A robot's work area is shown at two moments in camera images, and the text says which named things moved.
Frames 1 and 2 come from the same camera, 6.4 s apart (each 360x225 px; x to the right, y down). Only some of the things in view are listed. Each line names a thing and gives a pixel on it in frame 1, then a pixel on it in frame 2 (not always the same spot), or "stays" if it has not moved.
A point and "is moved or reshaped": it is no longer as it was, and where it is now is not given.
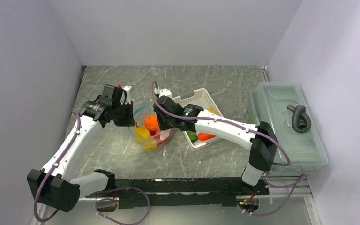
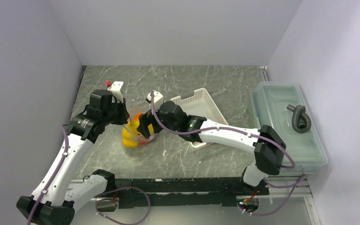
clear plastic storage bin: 269,101 stays
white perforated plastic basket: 202,97 stays
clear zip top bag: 147,131 is moved or reshaped
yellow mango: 211,110 to 130,132
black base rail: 204,191 stays
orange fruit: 151,122 is moved or reshaped
